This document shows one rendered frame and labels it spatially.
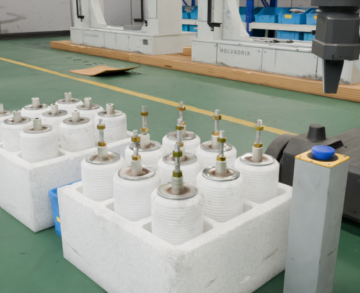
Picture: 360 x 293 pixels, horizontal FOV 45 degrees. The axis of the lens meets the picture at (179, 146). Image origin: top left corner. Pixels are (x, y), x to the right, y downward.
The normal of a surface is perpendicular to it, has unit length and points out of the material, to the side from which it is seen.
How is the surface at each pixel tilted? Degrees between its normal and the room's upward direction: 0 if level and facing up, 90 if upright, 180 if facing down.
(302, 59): 90
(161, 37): 90
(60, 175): 90
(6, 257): 0
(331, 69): 90
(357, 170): 46
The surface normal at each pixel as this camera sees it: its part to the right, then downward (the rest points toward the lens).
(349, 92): -0.75, 0.21
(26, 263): 0.00, -0.95
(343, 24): -0.07, 0.32
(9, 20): 0.65, 0.24
